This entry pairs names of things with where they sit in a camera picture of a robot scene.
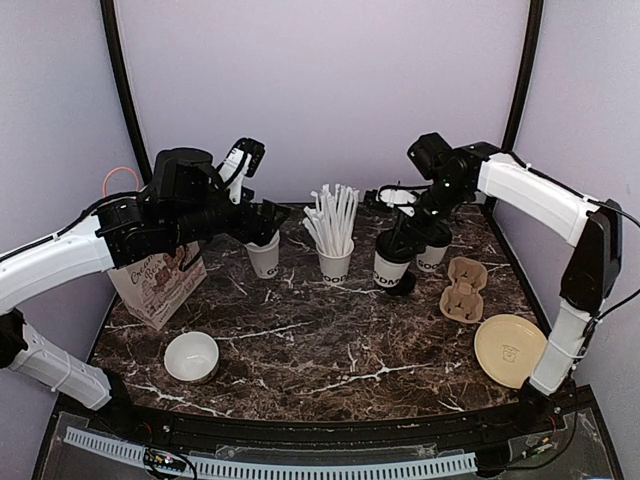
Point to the white paper takeout bag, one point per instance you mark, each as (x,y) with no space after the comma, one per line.
(154,288)

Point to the white cup holding straws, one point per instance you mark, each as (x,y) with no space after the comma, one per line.
(334,269)

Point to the black corner frame post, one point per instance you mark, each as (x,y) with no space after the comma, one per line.
(119,71)

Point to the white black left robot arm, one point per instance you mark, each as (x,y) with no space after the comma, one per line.
(189,199)

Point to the black coffee cup lid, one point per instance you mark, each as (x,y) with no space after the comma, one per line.
(439,236)

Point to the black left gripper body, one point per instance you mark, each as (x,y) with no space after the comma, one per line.
(242,228)

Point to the brown cardboard cup carrier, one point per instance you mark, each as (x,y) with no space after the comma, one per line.
(461,301)

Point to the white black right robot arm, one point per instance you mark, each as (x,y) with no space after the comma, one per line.
(583,233)

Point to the stack of black cup lids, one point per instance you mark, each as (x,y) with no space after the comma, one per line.
(405,286)

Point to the white slotted cable duct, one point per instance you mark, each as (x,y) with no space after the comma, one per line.
(260,463)

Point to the bundle of white wrapped straws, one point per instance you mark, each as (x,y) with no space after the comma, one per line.
(330,222)

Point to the white paper coffee cup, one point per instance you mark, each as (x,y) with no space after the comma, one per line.
(431,258)

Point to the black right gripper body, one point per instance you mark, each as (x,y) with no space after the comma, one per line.
(440,200)

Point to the white ceramic bowl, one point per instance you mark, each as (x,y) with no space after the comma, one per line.
(192,357)

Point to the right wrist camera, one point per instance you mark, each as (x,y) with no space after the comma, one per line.
(389,197)

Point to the black right frame post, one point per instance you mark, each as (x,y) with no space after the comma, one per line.
(525,71)

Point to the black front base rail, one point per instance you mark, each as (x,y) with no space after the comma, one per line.
(567,442)

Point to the cream yellow plate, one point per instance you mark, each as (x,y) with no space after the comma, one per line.
(508,347)

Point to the stack of white paper cups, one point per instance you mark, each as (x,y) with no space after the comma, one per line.
(265,259)

